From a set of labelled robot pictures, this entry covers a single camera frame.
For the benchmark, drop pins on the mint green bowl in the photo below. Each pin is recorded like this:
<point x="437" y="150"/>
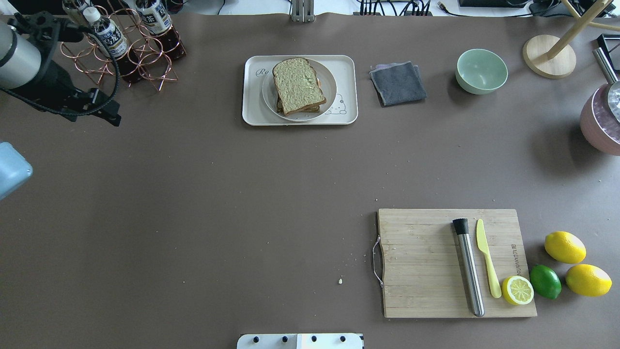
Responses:
<point x="480" y="71"/>

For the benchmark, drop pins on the upper whole lemon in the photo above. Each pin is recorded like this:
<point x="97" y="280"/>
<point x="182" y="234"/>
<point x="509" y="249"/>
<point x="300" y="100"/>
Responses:
<point x="564" y="247"/>

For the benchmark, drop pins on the whole lemon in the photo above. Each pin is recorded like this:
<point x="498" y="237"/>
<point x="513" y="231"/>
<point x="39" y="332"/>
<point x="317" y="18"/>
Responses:
<point x="564" y="247"/>
<point x="588" y="280"/>

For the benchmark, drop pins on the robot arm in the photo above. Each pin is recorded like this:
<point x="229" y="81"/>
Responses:
<point x="30" y="74"/>

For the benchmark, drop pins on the cream rabbit tray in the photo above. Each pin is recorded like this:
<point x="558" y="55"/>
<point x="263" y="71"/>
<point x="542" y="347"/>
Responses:
<point x="343" y="111"/>

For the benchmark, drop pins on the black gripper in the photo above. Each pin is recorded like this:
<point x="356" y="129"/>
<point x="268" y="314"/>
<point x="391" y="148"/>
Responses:
<point x="54" y="82"/>

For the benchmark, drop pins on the steel muddler black tip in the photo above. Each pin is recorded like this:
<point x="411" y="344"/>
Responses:
<point x="471" y="274"/>

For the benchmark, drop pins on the bread slice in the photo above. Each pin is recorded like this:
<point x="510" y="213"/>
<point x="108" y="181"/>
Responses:
<point x="297" y="84"/>
<point x="310" y="109"/>

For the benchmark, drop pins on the yellow plastic knife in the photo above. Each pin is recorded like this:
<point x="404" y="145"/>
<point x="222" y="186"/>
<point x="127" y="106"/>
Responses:
<point x="483" y="245"/>

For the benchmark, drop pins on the tea bottle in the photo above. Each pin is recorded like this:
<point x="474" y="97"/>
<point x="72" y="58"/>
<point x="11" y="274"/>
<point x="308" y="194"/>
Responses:
<point x="158" y="22"/>
<point x="74" y="9"/>
<point x="113" y="43"/>

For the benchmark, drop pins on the front tea bottle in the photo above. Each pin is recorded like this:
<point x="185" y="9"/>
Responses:
<point x="113" y="43"/>

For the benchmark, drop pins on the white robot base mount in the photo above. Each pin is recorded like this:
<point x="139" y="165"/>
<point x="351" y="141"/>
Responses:
<point x="330" y="340"/>

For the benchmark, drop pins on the grey folded cloth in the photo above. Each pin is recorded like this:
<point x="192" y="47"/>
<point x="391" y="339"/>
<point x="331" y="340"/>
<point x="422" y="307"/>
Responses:
<point x="398" y="83"/>

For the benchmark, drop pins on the green lime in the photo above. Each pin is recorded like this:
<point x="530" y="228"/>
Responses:
<point x="545" y="282"/>

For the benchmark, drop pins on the left tea bottle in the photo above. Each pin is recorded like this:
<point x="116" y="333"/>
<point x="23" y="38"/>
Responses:
<point x="74" y="9"/>

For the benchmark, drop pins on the copper wire bottle rack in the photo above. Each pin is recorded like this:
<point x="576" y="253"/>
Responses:
<point x="154" y="66"/>

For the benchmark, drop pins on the half lemon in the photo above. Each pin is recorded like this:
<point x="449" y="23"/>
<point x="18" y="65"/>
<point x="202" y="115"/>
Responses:
<point x="517" y="290"/>

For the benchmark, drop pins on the right tea bottle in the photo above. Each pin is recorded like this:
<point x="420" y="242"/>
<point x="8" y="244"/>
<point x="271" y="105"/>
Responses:
<point x="158" y="22"/>

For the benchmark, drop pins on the lower whole lemon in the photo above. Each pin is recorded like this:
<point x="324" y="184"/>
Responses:
<point x="588" y="280"/>

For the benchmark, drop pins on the pink ice bucket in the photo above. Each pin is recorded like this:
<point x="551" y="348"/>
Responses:
<point x="598" y="124"/>

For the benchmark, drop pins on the wooden mug stand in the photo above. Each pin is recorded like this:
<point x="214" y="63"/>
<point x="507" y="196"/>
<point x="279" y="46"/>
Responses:
<point x="553" y="57"/>

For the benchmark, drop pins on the steel ice scoop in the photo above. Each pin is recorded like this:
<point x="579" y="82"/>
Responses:
<point x="612" y="93"/>

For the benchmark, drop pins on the white round plate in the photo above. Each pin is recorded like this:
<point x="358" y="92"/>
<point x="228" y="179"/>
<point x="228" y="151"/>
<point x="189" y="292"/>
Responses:
<point x="326" y="82"/>

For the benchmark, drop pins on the bamboo cutting board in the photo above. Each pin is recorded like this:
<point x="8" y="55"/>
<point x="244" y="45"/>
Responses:
<point x="422" y="272"/>

